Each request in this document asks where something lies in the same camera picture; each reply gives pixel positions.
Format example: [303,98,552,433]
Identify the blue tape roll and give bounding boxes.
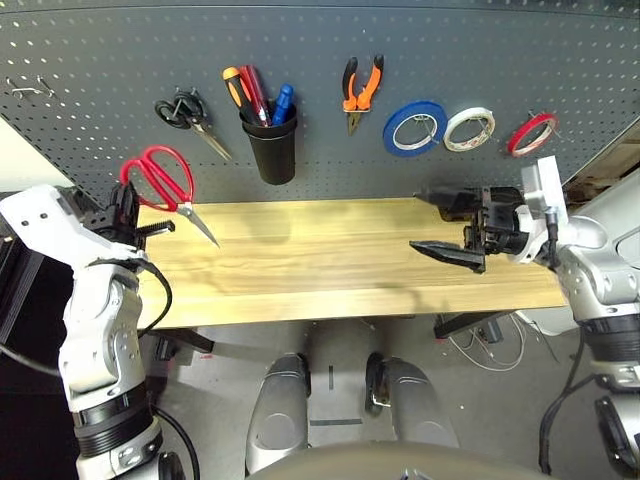
[382,99,450,159]

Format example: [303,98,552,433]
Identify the grey robot torso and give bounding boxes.
[249,440,546,480]

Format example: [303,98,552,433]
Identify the metal double prong hook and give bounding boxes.
[7,74,56,99]

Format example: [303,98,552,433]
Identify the dark grey pegboard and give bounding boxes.
[0,0,640,206]

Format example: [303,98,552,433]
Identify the silver right robot leg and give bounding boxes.
[364,352,459,449]

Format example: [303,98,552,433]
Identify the orange black screwdriver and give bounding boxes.
[222,66,264,126]

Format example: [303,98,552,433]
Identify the small grey box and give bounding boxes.
[477,319,504,345]

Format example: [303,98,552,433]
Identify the short black left arm cable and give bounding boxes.
[134,257,174,339]

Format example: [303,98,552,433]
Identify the thin white cable bundle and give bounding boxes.
[447,314,561,372]

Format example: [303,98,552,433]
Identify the long black left arm cable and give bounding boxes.
[0,344,61,379]

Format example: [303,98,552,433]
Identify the black plastic cup holder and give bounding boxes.
[241,102,299,186]

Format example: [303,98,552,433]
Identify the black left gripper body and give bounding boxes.
[74,192,146,247]

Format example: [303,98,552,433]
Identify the orange black pliers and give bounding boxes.
[341,53,386,137]

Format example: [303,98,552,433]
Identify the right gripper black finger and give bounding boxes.
[408,240,486,274]
[413,187,484,214]

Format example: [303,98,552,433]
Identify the silver left robot leg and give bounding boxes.
[245,352,312,475]

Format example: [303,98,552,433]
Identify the silver robot leg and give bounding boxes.
[364,352,459,449]
[245,352,312,475]

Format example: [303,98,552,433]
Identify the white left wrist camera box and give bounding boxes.
[0,184,146,266]

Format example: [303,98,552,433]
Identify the red handled screwdriver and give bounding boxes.
[238,64,274,127]

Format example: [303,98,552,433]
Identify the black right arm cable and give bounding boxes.
[537,339,589,476]

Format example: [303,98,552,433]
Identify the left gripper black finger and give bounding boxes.
[135,220,177,239]
[112,180,140,231]

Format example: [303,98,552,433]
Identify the blue handled screwdriver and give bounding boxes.
[271,83,295,126]

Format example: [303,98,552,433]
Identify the white tape roll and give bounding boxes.
[442,106,497,153]

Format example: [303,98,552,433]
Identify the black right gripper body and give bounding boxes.
[464,187,527,257]

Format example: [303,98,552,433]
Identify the black handled scissors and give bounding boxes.
[153,87,234,162]

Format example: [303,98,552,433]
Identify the black table support bar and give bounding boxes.
[149,327,215,354]
[433,312,506,340]

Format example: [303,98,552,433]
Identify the red handled scissors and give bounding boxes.
[119,144,221,250]

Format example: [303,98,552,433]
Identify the thin red tape roll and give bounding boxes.
[506,112,559,159]

